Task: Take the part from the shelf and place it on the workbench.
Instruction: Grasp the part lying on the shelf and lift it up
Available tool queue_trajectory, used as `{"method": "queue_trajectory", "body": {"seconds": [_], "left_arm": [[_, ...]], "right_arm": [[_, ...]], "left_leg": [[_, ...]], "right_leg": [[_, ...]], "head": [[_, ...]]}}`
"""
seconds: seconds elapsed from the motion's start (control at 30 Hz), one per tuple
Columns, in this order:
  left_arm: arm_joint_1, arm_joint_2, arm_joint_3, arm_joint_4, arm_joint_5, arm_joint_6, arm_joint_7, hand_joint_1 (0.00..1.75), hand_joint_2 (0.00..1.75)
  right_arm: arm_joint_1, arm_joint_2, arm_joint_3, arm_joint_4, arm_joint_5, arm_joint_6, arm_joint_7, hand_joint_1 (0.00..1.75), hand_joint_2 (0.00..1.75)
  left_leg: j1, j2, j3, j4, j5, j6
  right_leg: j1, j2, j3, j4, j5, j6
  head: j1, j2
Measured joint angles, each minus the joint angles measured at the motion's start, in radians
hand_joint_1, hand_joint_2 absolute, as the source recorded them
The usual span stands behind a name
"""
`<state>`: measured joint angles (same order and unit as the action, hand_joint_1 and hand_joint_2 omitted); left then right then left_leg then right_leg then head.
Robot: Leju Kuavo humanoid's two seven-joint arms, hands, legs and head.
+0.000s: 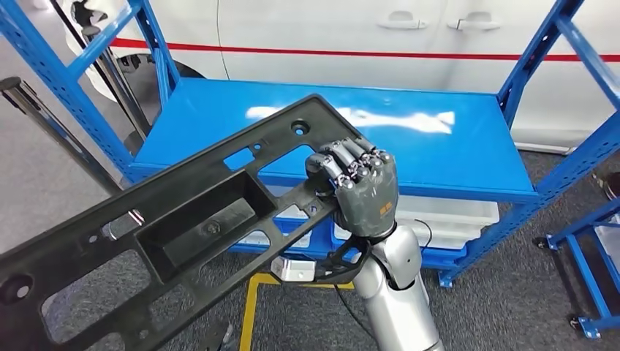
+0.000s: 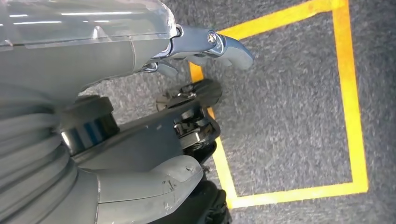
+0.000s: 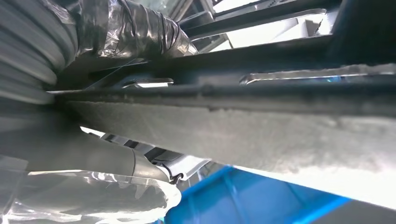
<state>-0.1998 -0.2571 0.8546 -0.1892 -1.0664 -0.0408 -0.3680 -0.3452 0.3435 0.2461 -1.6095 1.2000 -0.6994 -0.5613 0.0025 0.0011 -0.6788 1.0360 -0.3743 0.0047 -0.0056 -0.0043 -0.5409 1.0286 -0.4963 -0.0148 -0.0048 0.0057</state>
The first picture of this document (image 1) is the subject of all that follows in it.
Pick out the blue metal shelf rack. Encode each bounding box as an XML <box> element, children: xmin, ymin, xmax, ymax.
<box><xmin>0</xmin><ymin>0</ymin><xmax>620</xmax><ymax>290</ymax></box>

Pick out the black robot foot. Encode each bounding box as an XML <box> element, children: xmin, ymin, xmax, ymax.
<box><xmin>193</xmin><ymin>322</ymin><xmax>239</xmax><ymax>351</ymax></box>

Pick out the long black plastic car part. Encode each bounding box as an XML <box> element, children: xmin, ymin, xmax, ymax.
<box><xmin>0</xmin><ymin>94</ymin><xmax>363</xmax><ymax>351</ymax></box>

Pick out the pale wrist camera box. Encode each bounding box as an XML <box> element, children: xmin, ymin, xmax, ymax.
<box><xmin>270</xmin><ymin>257</ymin><xmax>317</xmax><ymax>284</ymax></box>

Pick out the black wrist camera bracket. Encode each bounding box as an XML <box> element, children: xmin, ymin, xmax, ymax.
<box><xmin>309</xmin><ymin>235</ymin><xmax>374</xmax><ymax>287</ymax></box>

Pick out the white car red stripe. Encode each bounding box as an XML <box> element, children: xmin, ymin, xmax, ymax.
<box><xmin>63</xmin><ymin>0</ymin><xmax>620</xmax><ymax>156</ymax></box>

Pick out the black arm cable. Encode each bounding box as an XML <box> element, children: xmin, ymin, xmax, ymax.
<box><xmin>334</xmin><ymin>219</ymin><xmax>434</xmax><ymax>340</ymax></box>

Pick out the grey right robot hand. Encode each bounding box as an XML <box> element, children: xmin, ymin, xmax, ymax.
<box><xmin>305</xmin><ymin>137</ymin><xmax>399</xmax><ymax>238</ymax></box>

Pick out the blue wheeled shelf rack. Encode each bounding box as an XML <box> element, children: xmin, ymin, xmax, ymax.
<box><xmin>532</xmin><ymin>196</ymin><xmax>620</xmax><ymax>340</ymax></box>

